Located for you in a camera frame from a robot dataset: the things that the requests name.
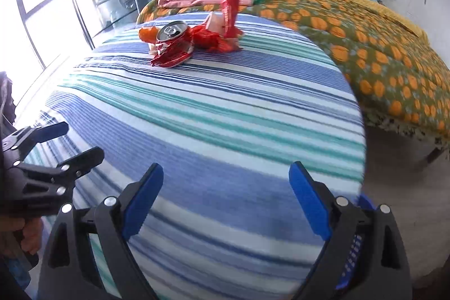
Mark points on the crushed red drink can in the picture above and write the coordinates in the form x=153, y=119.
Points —
x=172, y=47

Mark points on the red yellow paper cup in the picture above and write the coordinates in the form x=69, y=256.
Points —
x=215, y=24

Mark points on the dark cloth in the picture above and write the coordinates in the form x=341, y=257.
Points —
x=6, y=99

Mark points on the red foil wrapper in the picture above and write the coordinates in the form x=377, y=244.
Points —
x=207, y=38

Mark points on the orange patterned plastic bag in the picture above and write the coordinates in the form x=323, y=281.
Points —
x=147, y=33

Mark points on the patterned bed skirt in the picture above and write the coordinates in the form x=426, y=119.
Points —
x=404, y=131

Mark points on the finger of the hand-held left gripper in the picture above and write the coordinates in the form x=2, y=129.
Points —
x=86, y=159
x=49, y=132

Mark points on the red snack packet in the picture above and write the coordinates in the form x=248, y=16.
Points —
x=230, y=10

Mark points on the blue green striped tablecloth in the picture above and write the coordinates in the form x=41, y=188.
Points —
x=211, y=110

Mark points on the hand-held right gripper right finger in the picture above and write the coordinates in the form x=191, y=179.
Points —
x=309, y=201

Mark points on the orange floral green duvet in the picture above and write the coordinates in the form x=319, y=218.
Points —
x=369, y=50

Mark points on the person's left hand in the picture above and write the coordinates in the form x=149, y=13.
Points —
x=30, y=233

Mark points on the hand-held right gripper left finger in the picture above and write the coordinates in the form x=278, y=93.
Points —
x=144, y=201

